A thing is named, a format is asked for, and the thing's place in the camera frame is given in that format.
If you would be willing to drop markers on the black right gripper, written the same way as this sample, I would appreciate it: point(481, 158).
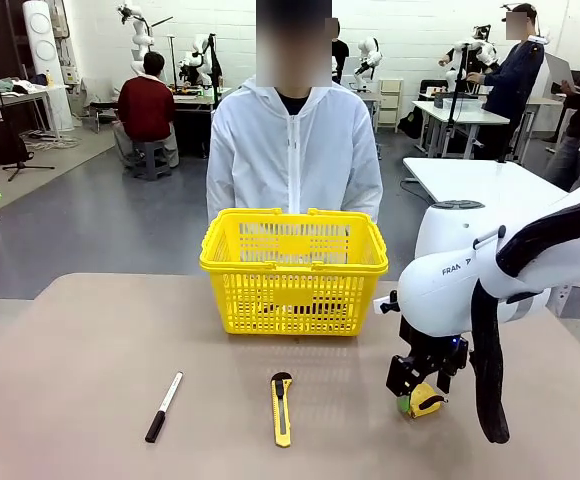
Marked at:
point(430, 357)

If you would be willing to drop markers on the yellow tape measure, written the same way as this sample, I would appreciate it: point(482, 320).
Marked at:
point(422, 399)

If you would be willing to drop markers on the black deli stapler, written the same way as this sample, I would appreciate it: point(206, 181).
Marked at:
point(327, 309)

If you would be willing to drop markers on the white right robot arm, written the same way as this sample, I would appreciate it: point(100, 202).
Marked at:
point(445, 290)

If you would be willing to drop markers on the yellow plastic shopping basket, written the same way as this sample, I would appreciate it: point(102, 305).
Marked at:
point(295, 299)

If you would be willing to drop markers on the person in white jacket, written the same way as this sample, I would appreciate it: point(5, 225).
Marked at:
point(295, 150)

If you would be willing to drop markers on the person in dark top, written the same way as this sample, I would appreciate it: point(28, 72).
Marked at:
point(577, 125)

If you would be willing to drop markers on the person in navy jacket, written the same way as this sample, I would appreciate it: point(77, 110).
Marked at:
point(512, 80)

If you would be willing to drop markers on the person in black shirt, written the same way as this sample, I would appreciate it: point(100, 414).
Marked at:
point(340, 55)

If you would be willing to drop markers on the person in red sweater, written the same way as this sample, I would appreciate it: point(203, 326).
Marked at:
point(145, 110)

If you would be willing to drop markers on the yellow utility knife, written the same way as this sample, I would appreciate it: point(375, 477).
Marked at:
point(282, 417)

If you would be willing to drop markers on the large white table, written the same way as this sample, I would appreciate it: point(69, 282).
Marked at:
point(480, 177)

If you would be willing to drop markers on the white marker with black cap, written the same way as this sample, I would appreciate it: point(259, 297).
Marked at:
point(166, 404)

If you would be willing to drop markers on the black bag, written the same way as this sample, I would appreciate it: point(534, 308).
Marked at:
point(411, 125)

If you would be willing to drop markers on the white table with grey legs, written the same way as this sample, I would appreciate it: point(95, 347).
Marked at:
point(460, 112)

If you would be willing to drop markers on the white shelf cart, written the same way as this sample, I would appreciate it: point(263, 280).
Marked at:
point(390, 105)

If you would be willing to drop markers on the black pole stand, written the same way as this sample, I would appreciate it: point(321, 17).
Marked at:
point(456, 100)

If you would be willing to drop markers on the grey open laptop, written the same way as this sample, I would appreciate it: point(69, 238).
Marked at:
point(560, 72)

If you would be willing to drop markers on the grey stool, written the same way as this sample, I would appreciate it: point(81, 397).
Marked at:
point(152, 160)

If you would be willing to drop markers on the workbench with tools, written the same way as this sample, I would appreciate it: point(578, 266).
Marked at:
point(195, 97)

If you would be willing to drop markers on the black tripod stand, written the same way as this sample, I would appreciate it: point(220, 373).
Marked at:
point(17, 165)

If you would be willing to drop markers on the white tower air conditioner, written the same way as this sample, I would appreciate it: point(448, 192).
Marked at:
point(45, 60)

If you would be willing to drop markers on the cluttered white desk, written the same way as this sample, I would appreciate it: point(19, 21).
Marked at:
point(15, 97)

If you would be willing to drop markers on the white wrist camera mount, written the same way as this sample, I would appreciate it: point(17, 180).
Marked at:
point(384, 305)

